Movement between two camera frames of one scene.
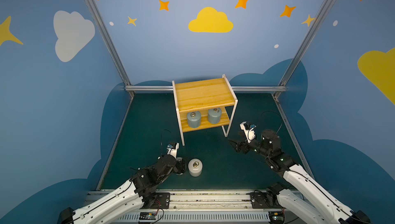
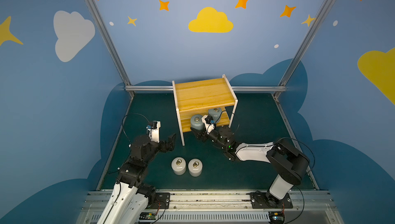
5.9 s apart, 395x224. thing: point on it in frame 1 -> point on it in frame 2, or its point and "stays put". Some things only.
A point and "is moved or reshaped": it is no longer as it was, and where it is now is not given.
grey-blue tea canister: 214,115 stays put
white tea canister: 180,166 stays put
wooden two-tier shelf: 202,103 stays put
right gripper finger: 237,147 -> 200,135
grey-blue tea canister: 194,119 is moved or reshaped
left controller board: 147,217 stays put
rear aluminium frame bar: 232,88 stays put
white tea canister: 195,166 stays put
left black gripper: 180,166 -> 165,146
